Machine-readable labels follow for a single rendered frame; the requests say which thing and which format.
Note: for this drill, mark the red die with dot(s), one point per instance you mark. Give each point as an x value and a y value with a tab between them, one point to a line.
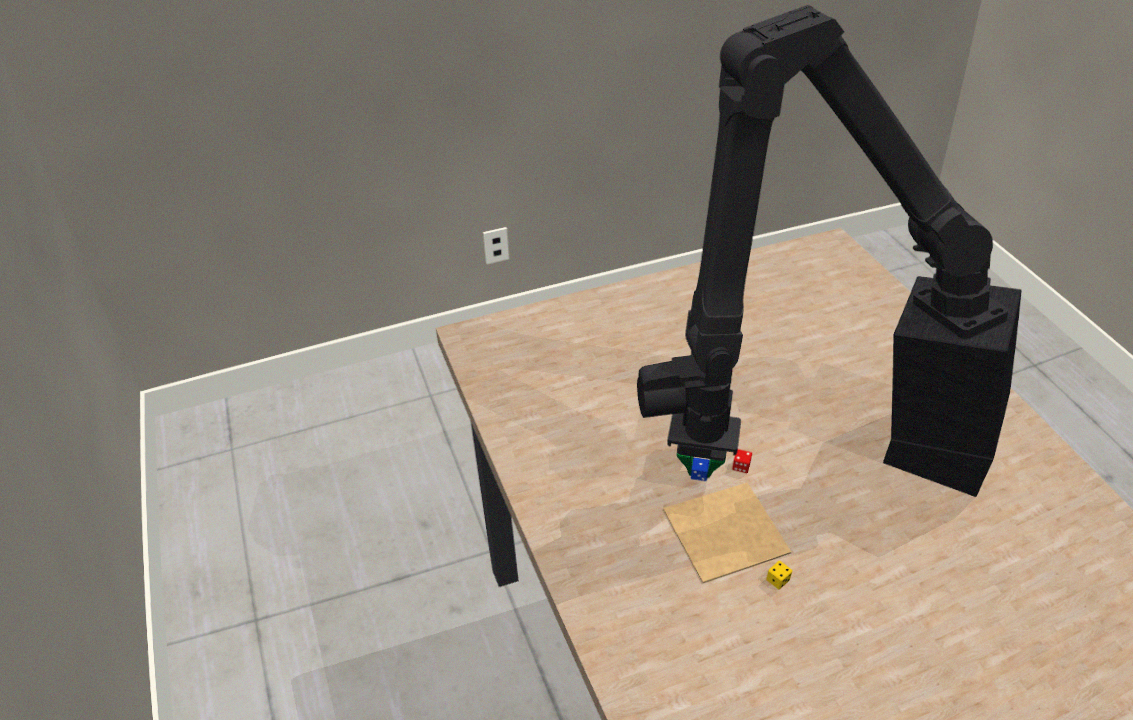
742	461

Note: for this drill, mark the tan flat mat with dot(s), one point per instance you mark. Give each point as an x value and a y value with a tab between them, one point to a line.
726	532

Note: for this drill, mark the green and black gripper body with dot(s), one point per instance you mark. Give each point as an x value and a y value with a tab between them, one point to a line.
704	436

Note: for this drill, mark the blue die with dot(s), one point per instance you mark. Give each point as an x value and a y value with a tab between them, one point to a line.
700	469

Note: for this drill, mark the yellow die with black pips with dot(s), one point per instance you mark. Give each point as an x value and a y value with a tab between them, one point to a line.
779	574

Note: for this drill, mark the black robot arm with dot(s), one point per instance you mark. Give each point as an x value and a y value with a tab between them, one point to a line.
811	41

